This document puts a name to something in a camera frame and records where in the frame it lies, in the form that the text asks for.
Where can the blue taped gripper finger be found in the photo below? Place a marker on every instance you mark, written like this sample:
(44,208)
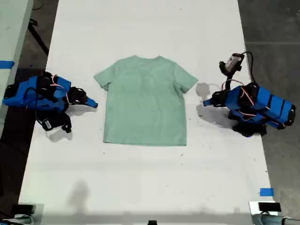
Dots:
(212,105)
(208,102)
(91,100)
(85,104)

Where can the pale green T-shirt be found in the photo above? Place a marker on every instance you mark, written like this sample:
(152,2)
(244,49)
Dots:
(145,105)

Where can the blue and black robot arm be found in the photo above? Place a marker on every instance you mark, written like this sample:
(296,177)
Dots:
(264,103)
(32,93)

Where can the black stand leg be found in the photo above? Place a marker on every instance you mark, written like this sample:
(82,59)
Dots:
(37,35)

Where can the blue tape strip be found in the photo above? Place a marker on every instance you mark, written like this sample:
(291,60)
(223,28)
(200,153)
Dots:
(266,192)
(7,64)

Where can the pale green bench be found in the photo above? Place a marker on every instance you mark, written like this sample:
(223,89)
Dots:
(11,35)

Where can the white flat plate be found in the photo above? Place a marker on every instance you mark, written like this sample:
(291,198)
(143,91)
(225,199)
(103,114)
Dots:
(253,207)

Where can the small black box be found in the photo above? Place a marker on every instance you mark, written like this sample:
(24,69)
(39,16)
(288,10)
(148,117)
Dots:
(23,209)
(269,207)

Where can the grey blue bundle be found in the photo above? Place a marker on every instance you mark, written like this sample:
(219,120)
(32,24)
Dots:
(16,220)
(269,219)

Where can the black camera stalk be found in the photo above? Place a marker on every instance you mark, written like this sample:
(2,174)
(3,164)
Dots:
(228,78)
(64,122)

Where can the black and silver camera box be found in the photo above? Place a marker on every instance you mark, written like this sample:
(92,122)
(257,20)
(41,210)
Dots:
(232,62)

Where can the black camera box with label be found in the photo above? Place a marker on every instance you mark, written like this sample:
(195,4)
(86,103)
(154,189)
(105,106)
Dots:
(46,124)

